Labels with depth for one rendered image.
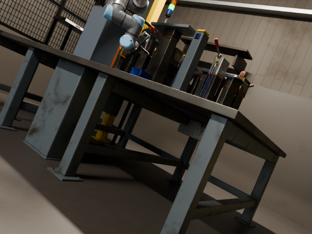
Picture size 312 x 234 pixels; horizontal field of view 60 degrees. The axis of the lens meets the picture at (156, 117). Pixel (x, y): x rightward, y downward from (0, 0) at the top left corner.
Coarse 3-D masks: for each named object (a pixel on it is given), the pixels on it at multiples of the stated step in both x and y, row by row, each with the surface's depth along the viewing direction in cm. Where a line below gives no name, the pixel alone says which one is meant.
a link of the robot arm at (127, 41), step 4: (124, 36) 149; (128, 36) 148; (132, 36) 150; (120, 40) 149; (124, 40) 149; (128, 40) 149; (132, 40) 149; (120, 44) 150; (124, 44) 149; (128, 44) 149; (132, 44) 150; (124, 48) 152; (128, 48) 151; (132, 48) 155
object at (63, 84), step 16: (64, 64) 190; (64, 80) 186; (80, 80) 179; (48, 96) 192; (64, 96) 183; (80, 96) 183; (48, 112) 188; (64, 112) 179; (80, 112) 188; (32, 128) 193; (48, 128) 184; (64, 128) 182; (32, 144) 189; (48, 144) 180; (64, 144) 186
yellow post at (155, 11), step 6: (156, 0) 337; (162, 0) 337; (156, 6) 334; (162, 6) 340; (150, 12) 338; (156, 12) 336; (150, 18) 335; (156, 18) 339; (144, 24) 339; (150, 24) 335; (108, 114) 336; (108, 120) 334; (102, 132) 334; (96, 138) 331; (102, 138) 336
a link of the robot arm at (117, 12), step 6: (114, 0) 148; (120, 0) 147; (126, 0) 150; (108, 6) 144; (114, 6) 146; (120, 6) 147; (108, 12) 144; (114, 12) 145; (120, 12) 146; (108, 18) 147; (114, 18) 146; (120, 18) 146; (120, 24) 149
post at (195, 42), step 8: (200, 32) 169; (192, 40) 172; (200, 40) 168; (192, 48) 170; (200, 48) 170; (192, 56) 168; (200, 56) 172; (184, 64) 171; (192, 64) 169; (184, 72) 169; (192, 72) 171; (176, 80) 171; (184, 80) 169; (176, 88) 169; (184, 88) 171
